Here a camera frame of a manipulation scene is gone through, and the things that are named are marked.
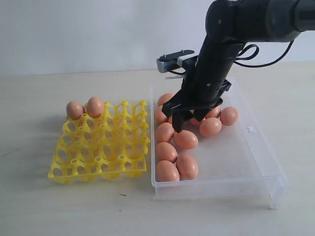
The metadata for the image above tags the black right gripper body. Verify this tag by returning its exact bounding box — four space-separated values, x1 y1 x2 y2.
172 39 246 111

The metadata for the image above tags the brown egg column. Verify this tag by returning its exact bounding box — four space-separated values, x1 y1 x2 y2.
156 142 178 163

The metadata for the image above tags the brown egg slot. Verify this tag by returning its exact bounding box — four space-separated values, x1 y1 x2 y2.
176 153 199 180
173 130 198 149
87 96 104 118
66 101 85 120

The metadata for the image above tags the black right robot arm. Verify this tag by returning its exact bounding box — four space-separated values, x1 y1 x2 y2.
157 0 315 132

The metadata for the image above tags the clear plastic bin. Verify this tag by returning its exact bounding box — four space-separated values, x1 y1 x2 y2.
151 77 288 209

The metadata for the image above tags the yellow plastic egg tray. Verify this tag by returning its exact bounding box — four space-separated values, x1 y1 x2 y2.
48 100 150 184

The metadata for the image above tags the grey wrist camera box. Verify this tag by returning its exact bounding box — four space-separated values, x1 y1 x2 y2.
156 50 196 73

